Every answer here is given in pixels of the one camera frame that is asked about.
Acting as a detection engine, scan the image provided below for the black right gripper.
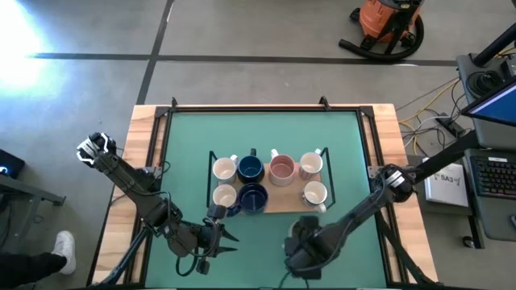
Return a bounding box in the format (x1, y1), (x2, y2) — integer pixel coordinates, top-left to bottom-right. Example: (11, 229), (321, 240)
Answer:
(284, 216), (339, 281)

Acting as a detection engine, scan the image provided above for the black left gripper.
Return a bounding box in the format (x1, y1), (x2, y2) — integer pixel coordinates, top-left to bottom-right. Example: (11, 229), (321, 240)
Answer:
(167, 204), (239, 276)

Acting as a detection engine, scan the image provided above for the beige grey mug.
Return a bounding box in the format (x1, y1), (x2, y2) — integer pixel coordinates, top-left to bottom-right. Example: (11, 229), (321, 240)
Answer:
(212, 183), (239, 209)

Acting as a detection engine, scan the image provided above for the navy blue wide mug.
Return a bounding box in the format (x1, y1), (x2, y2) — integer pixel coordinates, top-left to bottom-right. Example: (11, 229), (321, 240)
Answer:
(225, 182), (270, 218)

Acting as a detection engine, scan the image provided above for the white mug dark pattern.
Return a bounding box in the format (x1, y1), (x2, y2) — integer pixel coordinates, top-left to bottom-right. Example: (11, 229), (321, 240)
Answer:
(300, 180), (330, 214)

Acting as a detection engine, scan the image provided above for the cream white mug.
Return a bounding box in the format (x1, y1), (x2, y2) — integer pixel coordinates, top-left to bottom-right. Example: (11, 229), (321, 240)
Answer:
(211, 154), (239, 182)

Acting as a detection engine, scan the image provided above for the dark blue glossy mug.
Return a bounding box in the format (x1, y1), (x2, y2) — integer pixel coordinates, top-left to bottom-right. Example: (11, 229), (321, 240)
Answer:
(236, 147), (266, 185)

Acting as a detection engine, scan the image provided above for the pink mug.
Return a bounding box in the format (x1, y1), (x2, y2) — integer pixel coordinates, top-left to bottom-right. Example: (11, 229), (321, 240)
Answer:
(268, 147), (297, 188)

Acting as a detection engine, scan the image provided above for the white mug red pattern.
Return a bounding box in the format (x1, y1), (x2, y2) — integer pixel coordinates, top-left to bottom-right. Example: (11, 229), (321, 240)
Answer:
(298, 147), (324, 181)

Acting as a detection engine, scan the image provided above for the green table mat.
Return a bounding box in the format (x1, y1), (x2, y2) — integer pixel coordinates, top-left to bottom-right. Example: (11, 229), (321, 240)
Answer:
(144, 110), (388, 289)

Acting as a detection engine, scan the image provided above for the white booklet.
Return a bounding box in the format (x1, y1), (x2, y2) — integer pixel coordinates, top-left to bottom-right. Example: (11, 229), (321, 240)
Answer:
(423, 157), (470, 208)

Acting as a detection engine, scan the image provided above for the person's white shoe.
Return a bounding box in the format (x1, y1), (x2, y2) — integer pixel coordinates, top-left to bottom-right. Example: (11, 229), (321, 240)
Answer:
(52, 230), (77, 276)

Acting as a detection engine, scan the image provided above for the black power strip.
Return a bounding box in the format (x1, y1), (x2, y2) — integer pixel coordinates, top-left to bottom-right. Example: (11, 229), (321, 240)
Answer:
(435, 115), (465, 138)

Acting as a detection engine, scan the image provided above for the grey equipment cart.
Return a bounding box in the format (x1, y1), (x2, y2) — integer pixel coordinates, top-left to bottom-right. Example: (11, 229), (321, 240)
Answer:
(456, 52), (516, 242)

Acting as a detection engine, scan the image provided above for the black keyboard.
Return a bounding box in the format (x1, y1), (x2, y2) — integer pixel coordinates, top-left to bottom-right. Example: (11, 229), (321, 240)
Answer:
(469, 155), (516, 199)

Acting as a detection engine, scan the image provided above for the person's leg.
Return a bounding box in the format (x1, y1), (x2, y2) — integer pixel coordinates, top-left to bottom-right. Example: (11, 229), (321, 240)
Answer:
(0, 251), (68, 289)

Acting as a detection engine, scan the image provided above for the grey metal bench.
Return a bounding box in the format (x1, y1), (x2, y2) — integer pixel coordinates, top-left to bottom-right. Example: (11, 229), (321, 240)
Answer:
(0, 172), (67, 259)

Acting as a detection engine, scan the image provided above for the black device blue light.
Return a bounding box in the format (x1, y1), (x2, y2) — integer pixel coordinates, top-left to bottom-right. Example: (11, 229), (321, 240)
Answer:
(0, 147), (26, 179)

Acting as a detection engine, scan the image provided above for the computer monitor blue screen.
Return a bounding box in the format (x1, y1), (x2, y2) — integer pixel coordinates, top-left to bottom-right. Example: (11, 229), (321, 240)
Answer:
(461, 78), (516, 128)

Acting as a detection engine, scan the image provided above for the orange shop vacuum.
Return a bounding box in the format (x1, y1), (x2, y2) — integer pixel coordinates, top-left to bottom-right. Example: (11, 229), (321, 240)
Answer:
(349, 0), (424, 45)

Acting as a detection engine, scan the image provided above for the black monitor pole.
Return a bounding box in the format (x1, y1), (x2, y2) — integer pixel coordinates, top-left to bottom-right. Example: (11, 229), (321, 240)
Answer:
(472, 23), (516, 68)

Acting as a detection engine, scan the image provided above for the wooden shelf black wire frame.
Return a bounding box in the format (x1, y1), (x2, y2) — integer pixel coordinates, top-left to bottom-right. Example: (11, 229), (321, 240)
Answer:
(206, 147), (338, 215)

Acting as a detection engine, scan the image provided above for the black metal table frame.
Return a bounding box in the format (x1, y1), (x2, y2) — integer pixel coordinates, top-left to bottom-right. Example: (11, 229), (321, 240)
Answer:
(86, 96), (444, 290)

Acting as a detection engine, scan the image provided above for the yellow cable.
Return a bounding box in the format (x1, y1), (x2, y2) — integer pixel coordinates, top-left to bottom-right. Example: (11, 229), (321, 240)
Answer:
(397, 78), (463, 140)

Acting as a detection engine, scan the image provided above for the black vacuum hose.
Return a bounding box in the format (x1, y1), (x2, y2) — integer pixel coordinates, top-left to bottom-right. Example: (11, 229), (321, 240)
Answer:
(338, 15), (425, 62)

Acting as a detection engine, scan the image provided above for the coiled black cable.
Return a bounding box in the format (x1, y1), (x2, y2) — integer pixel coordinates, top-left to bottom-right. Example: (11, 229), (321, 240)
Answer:
(465, 68), (505, 97)

